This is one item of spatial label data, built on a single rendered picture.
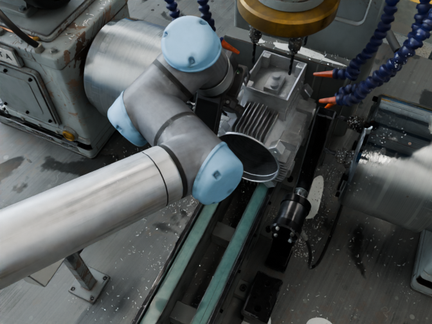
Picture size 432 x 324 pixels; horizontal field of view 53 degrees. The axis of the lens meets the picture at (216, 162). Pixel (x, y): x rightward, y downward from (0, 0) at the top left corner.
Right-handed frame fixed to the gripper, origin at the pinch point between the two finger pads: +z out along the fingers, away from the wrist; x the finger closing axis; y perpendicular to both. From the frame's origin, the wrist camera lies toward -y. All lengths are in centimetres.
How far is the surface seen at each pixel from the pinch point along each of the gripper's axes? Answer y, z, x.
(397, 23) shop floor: 125, 198, -32
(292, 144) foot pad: -1.3, 1.1, -14.7
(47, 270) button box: -38.9, -18.8, 15.2
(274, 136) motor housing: -0.9, 0.7, -10.7
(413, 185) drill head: -1.7, -3.5, -38.0
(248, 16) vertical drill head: 14.2, -18.3, -1.7
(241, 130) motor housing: -2.5, -1.9, -4.2
